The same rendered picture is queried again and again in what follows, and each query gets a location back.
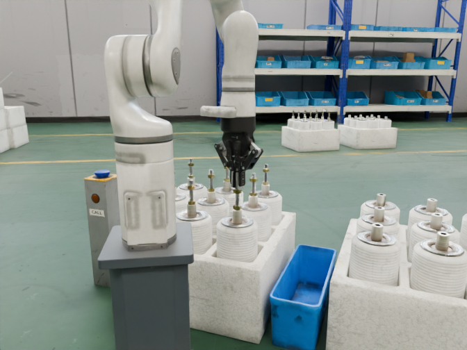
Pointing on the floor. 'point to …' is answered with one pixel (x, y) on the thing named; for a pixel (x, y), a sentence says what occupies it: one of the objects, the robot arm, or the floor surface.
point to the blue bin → (301, 298)
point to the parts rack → (345, 35)
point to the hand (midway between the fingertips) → (238, 179)
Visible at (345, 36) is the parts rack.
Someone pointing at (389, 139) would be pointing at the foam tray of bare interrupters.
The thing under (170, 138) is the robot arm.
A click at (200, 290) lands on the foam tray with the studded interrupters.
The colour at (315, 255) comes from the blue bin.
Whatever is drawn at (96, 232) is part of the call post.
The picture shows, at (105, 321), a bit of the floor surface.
